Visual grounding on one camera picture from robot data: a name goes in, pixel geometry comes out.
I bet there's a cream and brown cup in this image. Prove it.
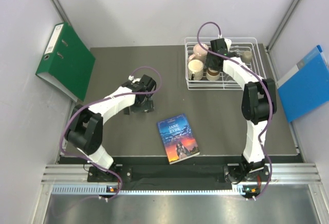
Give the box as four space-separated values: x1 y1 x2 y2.
206 68 220 81

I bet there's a cream mug black handle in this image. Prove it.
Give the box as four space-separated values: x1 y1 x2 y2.
188 60 204 81

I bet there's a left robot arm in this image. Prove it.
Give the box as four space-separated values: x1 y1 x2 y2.
64 74 157 181

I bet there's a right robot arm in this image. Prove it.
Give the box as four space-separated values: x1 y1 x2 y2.
206 38 277 181

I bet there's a pink mug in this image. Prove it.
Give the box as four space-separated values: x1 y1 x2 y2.
188 44 209 63

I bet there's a small grey-beige cup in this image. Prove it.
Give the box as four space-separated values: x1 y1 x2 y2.
241 50 253 64

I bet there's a Jane Eyre book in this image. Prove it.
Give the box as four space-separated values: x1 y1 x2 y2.
157 114 200 164

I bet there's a green lever arch binder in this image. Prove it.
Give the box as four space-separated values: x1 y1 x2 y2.
35 23 96 102

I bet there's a blue folder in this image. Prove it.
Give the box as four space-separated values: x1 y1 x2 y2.
277 45 328 122

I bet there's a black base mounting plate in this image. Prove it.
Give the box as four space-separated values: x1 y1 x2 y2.
86 163 273 190

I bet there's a white wire dish rack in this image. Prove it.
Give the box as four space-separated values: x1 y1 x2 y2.
185 37 267 90

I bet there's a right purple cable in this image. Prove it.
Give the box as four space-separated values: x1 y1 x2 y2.
196 22 273 201

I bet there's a purple cable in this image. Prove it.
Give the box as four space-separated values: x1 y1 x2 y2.
196 22 273 201
59 66 162 202

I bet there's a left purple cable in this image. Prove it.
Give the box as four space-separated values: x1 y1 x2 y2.
59 66 162 202

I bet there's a white slotted cable duct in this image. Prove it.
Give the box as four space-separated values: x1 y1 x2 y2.
51 184 256 196

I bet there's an aluminium frame rail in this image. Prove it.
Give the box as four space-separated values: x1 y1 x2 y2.
41 163 321 184

